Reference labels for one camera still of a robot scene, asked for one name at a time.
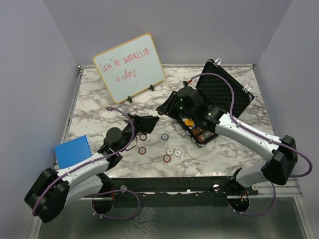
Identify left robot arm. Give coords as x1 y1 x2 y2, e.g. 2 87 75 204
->
24 114 159 223

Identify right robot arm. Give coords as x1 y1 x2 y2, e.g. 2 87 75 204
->
156 86 298 195

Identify blue 10 poker chip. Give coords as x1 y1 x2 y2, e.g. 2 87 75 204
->
161 133 169 141

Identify brown 100 poker chip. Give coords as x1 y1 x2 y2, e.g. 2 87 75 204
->
139 134 147 141

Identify purple cable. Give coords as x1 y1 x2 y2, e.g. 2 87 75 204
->
183 73 314 216
32 106 142 221

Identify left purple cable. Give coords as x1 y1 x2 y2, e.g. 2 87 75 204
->
32 106 142 221

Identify white 1 poker chip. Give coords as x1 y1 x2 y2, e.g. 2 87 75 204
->
174 149 182 157
166 148 174 155

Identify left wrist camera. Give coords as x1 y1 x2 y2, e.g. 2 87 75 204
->
118 105 129 114

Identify blue plastic box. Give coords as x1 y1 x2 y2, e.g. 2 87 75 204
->
54 135 92 169

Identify white whiteboard yellow frame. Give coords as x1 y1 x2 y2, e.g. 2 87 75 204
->
93 33 166 104

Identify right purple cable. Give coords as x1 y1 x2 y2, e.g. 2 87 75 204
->
183 73 314 216

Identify red 5 poker chip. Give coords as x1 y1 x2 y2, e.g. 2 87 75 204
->
138 147 146 155
163 154 171 163

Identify yellow big blind button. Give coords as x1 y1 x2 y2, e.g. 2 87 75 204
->
185 119 195 126

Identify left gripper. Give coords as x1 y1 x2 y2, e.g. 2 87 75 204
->
119 113 160 152

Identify black poker chip case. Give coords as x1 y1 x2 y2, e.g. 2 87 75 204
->
172 58 254 147

